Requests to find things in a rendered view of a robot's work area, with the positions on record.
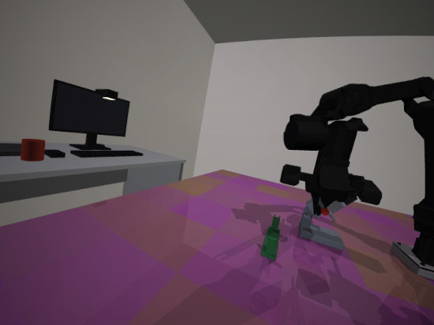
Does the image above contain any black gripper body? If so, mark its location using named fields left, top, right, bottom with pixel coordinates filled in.
left=280, top=150, right=382, bottom=205

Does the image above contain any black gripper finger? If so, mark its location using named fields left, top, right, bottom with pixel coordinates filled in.
left=305, top=182, right=320, bottom=215
left=316, top=198, right=335, bottom=215

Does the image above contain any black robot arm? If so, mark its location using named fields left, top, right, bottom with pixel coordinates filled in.
left=283, top=77, right=434, bottom=267

